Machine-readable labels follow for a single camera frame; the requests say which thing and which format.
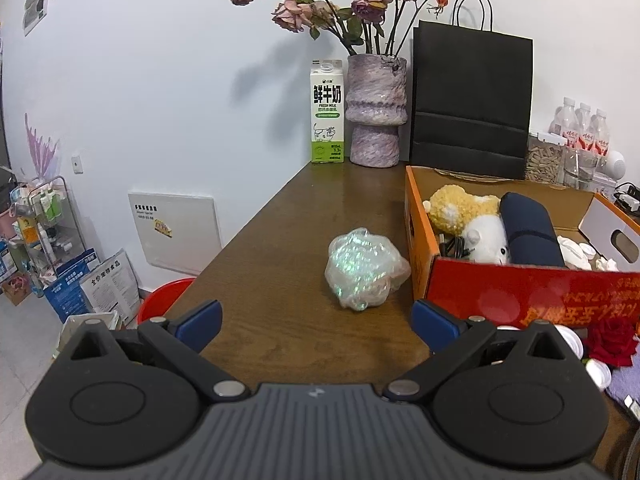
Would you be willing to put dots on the clear water bottle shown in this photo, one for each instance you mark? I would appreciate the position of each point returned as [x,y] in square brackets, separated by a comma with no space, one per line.
[583,127]
[562,122]
[600,135]

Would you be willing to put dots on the white round speaker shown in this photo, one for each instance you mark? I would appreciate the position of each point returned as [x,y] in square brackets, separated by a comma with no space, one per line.
[614,162]

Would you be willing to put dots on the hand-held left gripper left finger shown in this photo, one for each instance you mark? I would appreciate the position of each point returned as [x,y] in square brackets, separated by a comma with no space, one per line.
[200,325]

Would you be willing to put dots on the orange cardboard box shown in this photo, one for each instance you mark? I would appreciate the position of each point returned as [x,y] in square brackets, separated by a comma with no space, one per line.
[500,290]

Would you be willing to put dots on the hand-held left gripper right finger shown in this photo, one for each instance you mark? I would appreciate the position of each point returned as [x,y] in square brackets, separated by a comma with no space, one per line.
[435,325]

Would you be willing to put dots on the white tin box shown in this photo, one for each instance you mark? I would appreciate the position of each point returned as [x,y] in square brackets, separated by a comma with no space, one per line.
[607,185]

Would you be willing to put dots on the clear glass beaker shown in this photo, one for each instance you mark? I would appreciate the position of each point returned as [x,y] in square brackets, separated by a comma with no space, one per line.
[580,170]

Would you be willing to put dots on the white printed bag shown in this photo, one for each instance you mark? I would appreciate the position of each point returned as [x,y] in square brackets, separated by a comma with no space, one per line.
[110,285]

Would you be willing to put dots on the red artificial rose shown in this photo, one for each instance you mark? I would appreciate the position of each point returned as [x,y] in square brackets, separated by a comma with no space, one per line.
[612,340]

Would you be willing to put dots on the green white milk carton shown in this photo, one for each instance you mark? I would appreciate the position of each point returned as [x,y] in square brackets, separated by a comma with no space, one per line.
[327,110]

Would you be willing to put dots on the clear seed jar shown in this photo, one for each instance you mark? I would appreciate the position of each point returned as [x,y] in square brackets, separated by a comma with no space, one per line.
[542,160]

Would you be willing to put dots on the wooden desktop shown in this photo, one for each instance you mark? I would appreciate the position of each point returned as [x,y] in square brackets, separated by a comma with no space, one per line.
[300,240]

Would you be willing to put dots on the clear plastic bag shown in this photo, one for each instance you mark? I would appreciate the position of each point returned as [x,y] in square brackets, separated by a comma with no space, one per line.
[360,270]

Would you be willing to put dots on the white wall panel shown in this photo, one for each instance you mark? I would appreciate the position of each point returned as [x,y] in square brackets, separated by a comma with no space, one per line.
[175,230]

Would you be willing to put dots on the purple marbled vase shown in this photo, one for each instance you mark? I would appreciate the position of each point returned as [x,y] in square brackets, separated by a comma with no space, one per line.
[375,110]

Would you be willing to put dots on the white wall socket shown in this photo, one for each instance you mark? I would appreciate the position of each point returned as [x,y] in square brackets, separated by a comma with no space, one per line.
[76,163]

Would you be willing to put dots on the white tissue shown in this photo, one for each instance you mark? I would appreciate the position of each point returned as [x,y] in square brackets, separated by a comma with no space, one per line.
[570,252]

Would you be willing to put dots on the navy zipper pouch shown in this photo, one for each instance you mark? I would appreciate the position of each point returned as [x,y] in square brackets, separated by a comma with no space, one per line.
[530,230]

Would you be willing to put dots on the blue cardboard box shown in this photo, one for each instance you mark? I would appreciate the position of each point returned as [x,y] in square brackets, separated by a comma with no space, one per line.
[70,295]

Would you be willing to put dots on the purple cloth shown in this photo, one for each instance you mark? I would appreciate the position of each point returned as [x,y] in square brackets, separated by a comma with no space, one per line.
[625,385]

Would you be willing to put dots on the red plastic basin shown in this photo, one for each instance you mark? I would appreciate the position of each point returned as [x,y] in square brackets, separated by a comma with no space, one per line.
[160,300]

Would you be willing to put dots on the yellow white plush toy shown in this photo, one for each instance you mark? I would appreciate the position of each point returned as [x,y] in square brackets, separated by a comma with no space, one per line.
[450,210]

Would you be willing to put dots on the purple dried grass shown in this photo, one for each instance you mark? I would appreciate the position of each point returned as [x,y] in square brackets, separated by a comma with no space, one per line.
[40,150]

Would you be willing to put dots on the black paper bag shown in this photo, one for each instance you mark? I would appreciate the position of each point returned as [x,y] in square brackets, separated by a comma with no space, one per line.
[470,90]

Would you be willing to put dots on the white ridged lid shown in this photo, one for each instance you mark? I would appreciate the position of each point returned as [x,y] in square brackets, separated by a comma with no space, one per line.
[509,328]

